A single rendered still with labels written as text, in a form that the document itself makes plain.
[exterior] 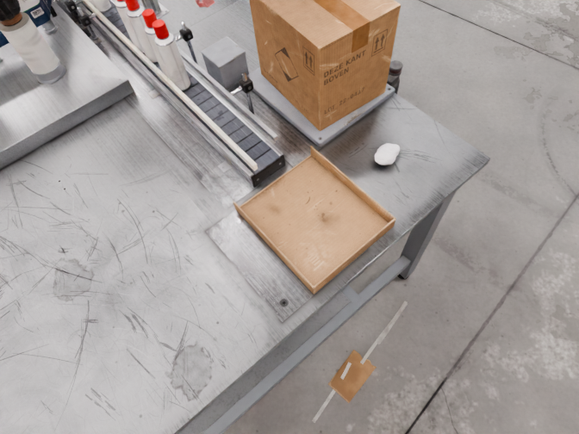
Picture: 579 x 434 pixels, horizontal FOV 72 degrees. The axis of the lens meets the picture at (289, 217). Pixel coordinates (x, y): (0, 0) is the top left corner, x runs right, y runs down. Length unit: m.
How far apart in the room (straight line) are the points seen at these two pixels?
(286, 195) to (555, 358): 1.32
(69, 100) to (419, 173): 1.04
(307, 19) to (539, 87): 1.93
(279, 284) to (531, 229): 1.46
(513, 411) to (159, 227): 1.43
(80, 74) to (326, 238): 0.94
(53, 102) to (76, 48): 0.24
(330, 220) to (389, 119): 0.37
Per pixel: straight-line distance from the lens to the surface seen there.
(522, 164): 2.35
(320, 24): 1.02
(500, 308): 1.93
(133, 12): 1.32
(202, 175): 1.12
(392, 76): 2.18
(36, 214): 1.26
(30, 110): 1.45
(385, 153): 1.09
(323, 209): 1.01
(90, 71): 1.48
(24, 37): 1.43
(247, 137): 1.11
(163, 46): 1.19
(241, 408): 1.51
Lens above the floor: 1.71
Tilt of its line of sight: 60 degrees down
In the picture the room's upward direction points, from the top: 8 degrees counter-clockwise
